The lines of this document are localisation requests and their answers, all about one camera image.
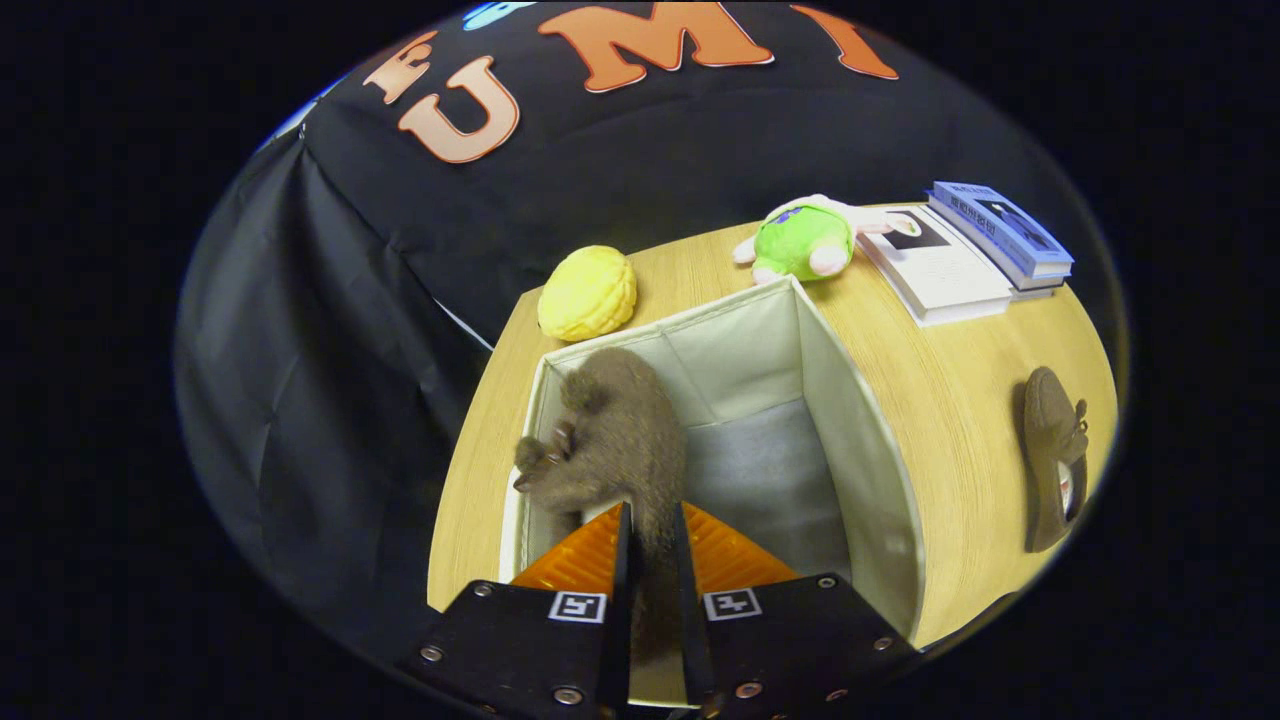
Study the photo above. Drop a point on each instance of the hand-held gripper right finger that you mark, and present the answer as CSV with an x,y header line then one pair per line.
x,y
790,640

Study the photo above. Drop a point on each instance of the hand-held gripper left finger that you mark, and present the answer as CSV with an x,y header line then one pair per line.
x,y
520,640

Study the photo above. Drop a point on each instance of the white fabric storage box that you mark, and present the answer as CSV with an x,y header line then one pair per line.
x,y
860,470

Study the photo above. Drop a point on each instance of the brown suede shoe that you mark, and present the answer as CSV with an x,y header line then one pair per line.
x,y
620,440
1050,460

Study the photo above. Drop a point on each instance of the yellow plush ball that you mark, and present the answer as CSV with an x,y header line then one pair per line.
x,y
588,295

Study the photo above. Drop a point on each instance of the green and pink plush toy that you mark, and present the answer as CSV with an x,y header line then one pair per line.
x,y
800,245

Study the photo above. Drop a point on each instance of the white portrait book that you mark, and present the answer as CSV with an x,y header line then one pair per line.
x,y
945,275

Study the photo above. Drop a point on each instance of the blue book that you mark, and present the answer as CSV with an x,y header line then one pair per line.
x,y
1000,230

